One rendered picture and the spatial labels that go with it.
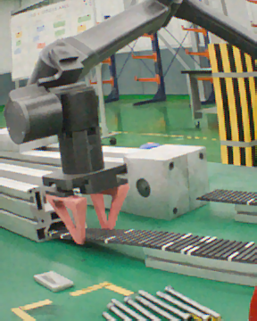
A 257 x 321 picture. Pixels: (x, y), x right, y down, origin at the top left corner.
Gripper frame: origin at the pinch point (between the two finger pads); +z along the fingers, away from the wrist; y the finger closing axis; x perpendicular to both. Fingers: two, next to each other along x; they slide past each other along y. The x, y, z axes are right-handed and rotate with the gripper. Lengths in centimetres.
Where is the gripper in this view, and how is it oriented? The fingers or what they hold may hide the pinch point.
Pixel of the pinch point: (93, 234)
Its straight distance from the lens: 76.0
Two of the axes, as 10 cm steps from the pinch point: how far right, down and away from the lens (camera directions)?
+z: 1.2, 9.8, 1.6
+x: 6.9, 0.4, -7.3
